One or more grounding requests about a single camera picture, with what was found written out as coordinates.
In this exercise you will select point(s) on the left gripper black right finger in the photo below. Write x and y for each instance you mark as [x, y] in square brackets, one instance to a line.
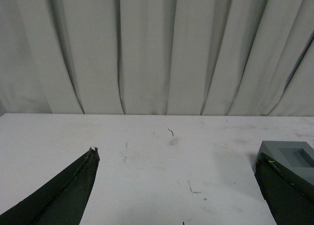
[289, 197]

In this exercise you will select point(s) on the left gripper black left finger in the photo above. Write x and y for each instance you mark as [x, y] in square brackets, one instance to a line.
[62, 200]

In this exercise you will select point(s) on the gray square base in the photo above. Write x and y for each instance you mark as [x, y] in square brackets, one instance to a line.
[297, 156]

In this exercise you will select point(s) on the white pleated curtain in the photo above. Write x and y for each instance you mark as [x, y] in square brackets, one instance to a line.
[157, 57]

